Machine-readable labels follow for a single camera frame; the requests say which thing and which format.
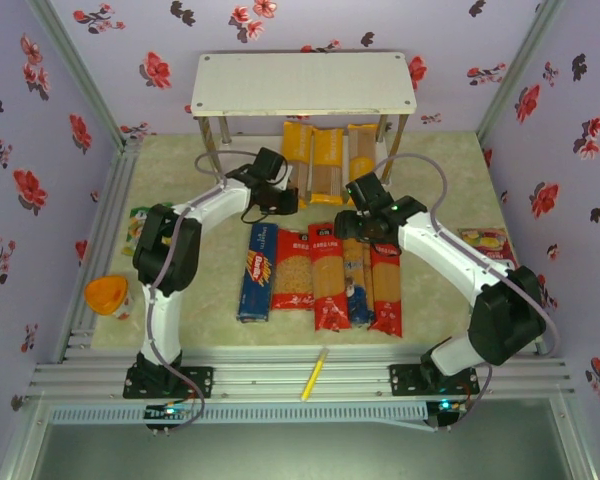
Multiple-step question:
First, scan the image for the red spaghetti bag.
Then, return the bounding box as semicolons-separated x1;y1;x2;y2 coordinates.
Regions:
367;243;404;338
307;223;353;333

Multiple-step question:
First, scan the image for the red fusilli pasta bag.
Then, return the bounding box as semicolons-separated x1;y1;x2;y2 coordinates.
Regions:
270;227;316;311

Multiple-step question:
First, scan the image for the white two-tier shelf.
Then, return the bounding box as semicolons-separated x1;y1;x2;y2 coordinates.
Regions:
189;50;415;204

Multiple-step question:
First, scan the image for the clear blue spaghetti bag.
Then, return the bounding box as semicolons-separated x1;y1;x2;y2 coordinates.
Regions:
342;237;377;329

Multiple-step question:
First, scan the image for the blue spaghetti box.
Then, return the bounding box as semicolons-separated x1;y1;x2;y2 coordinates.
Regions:
236;223;280;324

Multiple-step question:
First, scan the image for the red candy bag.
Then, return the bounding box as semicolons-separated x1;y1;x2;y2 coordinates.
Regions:
457;227;520;270

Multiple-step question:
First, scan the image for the green candy bag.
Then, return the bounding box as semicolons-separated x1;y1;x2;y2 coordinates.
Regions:
123;202;174;257

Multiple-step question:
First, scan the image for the yellow pencil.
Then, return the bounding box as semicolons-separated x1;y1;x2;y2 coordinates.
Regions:
299;348;330;402

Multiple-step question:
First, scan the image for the small lit circuit board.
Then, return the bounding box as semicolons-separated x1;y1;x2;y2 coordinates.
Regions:
426;398;470;432
144;403;195;432

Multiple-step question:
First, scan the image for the cup with orange lid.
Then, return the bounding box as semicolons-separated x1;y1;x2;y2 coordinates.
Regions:
83;274;134;322

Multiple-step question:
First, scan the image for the lilac arm cable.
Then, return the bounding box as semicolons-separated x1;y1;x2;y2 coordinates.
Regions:
377;152;561;432
144;148;261;435

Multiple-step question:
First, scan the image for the aluminium side rail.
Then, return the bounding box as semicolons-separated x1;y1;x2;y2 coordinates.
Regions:
54;138;144;364

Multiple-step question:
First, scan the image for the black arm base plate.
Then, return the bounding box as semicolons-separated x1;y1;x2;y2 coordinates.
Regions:
123;366;215;400
388;363;481;399

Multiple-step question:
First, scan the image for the aluminium mounting rail beam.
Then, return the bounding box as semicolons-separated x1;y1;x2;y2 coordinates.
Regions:
27;344;576;401

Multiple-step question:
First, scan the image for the white slotted cable duct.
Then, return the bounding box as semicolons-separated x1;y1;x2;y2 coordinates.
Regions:
47;402;430;427

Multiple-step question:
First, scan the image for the aluminium corner post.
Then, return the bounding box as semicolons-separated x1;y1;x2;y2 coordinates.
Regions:
474;0;567;146
27;0;127;147

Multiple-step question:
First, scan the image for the aluminium outer frame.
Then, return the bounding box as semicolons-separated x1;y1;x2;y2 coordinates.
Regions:
0;392;600;480

